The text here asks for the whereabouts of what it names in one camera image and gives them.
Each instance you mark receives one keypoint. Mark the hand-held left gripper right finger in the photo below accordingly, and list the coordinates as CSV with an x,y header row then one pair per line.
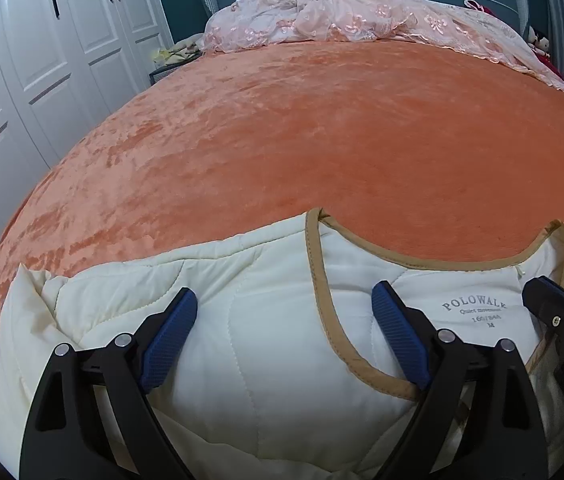
x,y
396,325

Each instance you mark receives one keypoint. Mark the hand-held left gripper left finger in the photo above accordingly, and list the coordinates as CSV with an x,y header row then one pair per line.
x,y
174,325

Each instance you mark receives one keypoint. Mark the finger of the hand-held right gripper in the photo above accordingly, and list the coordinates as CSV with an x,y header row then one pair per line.
x,y
549,295

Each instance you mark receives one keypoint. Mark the cream quilted jacket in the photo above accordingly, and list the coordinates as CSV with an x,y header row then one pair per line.
x,y
272,360

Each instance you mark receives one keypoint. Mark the orange velvet bed blanket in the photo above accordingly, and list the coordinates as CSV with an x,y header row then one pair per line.
x,y
312,135

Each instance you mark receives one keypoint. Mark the red cloth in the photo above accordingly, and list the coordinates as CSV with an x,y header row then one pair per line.
x,y
554,67

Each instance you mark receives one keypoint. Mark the small plush toy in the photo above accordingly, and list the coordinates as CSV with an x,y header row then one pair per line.
x,y
539,42

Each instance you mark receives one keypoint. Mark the pale yellow crumpled cloth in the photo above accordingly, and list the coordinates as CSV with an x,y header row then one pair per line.
x,y
177,50

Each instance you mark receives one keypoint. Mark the pink red garment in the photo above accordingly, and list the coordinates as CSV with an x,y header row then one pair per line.
x,y
481,7

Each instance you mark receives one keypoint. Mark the white panelled wardrobe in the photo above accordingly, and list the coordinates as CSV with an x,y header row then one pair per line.
x,y
37,60

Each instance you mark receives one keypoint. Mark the pink lace floral cloth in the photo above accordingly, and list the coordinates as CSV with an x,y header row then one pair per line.
x,y
361,20

